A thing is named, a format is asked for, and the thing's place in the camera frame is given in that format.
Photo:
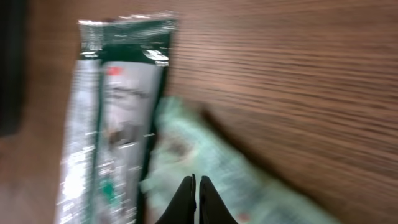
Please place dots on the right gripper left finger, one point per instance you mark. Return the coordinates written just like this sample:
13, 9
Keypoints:
181, 209

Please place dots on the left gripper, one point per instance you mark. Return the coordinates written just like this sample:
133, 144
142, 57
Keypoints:
13, 21

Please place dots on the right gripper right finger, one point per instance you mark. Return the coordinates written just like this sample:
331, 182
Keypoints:
212, 209

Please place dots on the teal wipes packet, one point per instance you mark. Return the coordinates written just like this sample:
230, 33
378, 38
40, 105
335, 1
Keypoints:
188, 145

